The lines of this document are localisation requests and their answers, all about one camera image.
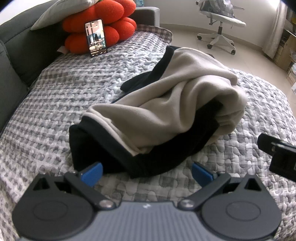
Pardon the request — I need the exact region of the white pillow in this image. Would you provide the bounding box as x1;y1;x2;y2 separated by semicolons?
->
31;0;100;30

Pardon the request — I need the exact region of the grey white quilted blanket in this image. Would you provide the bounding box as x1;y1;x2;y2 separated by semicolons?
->
0;24;296;241

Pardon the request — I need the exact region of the grey backpack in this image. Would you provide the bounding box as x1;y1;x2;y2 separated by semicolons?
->
214;0;235;18

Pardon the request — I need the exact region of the grey sofa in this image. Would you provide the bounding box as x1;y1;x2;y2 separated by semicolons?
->
0;7;160;132

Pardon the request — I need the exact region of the white office chair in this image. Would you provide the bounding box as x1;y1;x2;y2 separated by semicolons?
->
195;0;247;55

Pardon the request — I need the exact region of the grey curtain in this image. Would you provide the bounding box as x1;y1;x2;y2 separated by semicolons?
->
262;2;288;58

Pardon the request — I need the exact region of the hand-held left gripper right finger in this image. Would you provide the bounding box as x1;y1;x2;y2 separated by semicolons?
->
180;162;264;210

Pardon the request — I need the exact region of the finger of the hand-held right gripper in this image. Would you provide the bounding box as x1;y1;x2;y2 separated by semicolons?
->
257;133;296;182

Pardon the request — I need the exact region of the wooden shelf desk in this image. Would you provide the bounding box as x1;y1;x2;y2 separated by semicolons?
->
274;9;296;86

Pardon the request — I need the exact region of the beige and black shirt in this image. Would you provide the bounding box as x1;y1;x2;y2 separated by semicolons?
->
69;46;247;179

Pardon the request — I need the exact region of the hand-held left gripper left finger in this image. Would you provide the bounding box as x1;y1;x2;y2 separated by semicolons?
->
31;162;115;210

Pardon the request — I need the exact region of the orange pumpkin cushion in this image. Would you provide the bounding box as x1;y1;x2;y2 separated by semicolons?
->
62;0;137;55

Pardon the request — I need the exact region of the smartphone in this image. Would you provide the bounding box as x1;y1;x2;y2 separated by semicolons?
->
85;19;108;57

